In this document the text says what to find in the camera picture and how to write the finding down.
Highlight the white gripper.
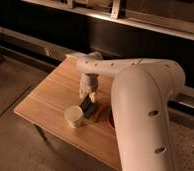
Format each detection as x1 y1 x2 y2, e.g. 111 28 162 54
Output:
79 74 98 103

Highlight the black eraser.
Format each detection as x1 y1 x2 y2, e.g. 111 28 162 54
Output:
80 96 94 113

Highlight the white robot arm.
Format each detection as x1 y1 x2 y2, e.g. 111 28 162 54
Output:
76 53 185 171

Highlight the white cup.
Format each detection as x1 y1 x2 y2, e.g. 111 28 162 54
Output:
64 106 83 128

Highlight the orange carrot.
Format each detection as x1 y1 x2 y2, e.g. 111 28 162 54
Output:
96 104 111 122

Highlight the red bowl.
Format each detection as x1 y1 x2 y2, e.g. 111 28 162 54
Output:
108 112 115 129

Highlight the wooden table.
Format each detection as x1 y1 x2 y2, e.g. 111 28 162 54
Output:
14 61 122 171

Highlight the wooden wall shelf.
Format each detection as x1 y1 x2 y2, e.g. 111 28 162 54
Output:
22 0 194 41

